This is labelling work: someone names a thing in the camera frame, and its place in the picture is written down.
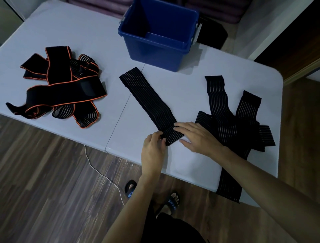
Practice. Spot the person's right hand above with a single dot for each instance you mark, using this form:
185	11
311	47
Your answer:
202	141

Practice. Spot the person's left hand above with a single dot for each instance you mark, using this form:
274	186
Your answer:
153	155

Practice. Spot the person's right middle finger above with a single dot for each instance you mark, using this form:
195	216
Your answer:
186	124

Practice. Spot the person's right thumb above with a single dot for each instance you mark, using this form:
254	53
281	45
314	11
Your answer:
187	144

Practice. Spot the person's left thumb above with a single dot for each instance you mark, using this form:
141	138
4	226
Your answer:
164	144

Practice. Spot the person's right forearm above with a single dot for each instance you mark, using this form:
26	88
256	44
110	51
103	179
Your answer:
270	197

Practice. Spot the person's left forearm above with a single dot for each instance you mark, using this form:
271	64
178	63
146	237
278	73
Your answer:
135	210

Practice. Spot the black slipper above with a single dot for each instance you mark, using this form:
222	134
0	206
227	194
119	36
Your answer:
130	192
170	204

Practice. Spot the blue plastic storage bin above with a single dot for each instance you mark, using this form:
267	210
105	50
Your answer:
155	52

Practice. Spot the black shorts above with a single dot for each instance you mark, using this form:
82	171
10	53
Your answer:
172	230

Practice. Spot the white bin latch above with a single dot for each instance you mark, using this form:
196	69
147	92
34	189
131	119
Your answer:
197	33

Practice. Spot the black bag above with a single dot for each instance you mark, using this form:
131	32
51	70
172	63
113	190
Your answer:
212	32

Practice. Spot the purple cushion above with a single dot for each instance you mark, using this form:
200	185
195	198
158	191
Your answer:
225	10

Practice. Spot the dark wooden door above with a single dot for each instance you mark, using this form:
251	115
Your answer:
295	42

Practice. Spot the white door frame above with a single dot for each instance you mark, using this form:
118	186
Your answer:
265	27

